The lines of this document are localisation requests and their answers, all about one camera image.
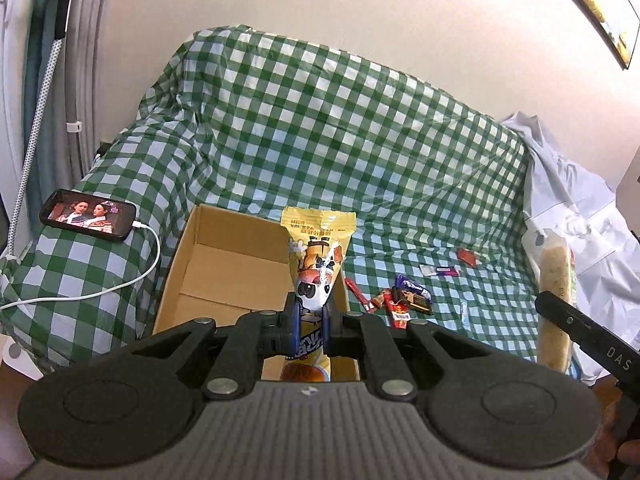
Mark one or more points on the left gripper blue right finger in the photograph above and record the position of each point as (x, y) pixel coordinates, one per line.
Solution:
(326, 327)

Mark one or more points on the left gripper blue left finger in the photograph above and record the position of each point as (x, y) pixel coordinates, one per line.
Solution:
(291, 325)

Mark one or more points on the clear nut snack pack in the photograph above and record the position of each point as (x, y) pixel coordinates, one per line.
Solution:
(557, 295)

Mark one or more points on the large red snack packet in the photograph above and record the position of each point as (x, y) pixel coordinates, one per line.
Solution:
(399, 314)

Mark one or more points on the yellow cow snack bar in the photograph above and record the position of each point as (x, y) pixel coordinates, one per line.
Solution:
(317, 245)

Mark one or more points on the purple chocolate wrapper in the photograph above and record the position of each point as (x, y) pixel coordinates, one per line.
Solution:
(402, 282)

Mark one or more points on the dark brown chocolate bar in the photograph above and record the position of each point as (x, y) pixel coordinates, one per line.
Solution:
(411, 300)

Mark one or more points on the white purple pink bar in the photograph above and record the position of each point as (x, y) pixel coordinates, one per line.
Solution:
(430, 271)

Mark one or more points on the light blue snack stick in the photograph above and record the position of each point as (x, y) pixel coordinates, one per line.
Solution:
(464, 315)

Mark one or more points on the red square sachet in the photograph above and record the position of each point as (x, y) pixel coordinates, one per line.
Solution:
(468, 257)

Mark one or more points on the small red candy pack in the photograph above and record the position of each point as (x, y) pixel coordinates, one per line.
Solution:
(381, 300)

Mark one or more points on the person's right hand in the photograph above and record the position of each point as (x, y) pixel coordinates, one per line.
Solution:
(607, 446)

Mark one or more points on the thin red snack stick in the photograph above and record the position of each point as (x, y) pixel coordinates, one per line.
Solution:
(363, 300)

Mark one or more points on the brown cardboard box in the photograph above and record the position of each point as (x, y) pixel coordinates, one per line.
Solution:
(229, 264)

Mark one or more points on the green checkered sofa cover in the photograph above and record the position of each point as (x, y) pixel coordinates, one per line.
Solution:
(253, 122)

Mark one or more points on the black smartphone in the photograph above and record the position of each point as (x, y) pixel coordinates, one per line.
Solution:
(88, 214)

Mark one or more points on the grey curtain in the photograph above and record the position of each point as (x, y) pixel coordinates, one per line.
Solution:
(68, 139)

